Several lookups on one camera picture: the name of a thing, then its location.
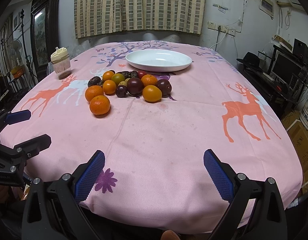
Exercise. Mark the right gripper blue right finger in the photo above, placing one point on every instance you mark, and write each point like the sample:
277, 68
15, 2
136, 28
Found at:
220, 174

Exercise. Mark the small dark plum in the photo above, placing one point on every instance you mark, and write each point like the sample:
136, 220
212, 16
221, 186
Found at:
121, 91

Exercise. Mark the black metal rack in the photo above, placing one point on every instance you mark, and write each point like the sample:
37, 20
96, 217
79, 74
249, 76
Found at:
283, 84

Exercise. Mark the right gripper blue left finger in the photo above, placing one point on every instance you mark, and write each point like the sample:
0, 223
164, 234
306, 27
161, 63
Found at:
86, 175

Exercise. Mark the green yellow plum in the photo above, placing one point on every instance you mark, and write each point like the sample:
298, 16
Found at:
118, 78

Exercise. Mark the white electrical panel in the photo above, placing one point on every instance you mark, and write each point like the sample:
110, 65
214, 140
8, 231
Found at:
267, 6

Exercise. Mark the white oval plate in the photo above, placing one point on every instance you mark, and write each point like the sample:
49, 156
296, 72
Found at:
158, 60

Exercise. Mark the large dark purple plum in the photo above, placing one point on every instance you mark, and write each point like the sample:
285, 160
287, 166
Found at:
135, 86

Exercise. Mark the dark water chestnut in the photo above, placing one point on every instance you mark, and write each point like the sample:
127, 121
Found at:
95, 81

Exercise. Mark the dark wrinkled passion fruit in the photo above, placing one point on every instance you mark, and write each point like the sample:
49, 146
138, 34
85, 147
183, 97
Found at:
126, 74

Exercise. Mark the small orange mandarin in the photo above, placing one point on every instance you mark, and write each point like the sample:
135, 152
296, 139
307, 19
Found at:
109, 87

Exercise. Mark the plastic jar with cream lid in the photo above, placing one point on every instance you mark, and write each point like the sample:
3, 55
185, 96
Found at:
60, 60

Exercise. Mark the black hat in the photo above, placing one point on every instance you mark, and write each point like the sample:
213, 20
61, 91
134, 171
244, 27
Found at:
250, 59

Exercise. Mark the person's right hand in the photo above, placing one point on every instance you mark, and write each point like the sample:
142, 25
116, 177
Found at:
169, 235

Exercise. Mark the air conditioner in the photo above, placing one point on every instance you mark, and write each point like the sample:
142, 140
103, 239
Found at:
296, 4

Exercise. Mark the pink deer print tablecloth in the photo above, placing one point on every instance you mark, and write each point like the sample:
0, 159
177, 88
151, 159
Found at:
154, 174

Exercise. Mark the cardboard box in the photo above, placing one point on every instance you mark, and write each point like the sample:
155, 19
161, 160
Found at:
299, 137

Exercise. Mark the computer monitor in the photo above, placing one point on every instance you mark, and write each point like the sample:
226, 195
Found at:
285, 69

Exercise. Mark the red cherry tomato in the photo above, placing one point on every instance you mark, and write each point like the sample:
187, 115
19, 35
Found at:
141, 73

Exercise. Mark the checkered beige curtain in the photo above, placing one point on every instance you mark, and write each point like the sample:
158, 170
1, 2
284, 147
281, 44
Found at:
99, 17

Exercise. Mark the white power strip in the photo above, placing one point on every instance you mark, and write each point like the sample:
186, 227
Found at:
221, 28

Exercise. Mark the tan longan back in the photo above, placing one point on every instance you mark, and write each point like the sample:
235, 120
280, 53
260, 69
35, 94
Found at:
123, 83

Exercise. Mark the dark framed painting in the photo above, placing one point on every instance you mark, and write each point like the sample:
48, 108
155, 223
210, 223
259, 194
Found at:
44, 34

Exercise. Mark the black tripod stand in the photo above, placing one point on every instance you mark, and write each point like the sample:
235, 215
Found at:
32, 76

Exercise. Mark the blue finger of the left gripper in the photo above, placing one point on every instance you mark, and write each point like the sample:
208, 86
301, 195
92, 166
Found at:
33, 147
20, 116

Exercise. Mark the black speaker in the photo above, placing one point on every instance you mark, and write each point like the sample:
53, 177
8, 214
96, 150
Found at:
300, 50

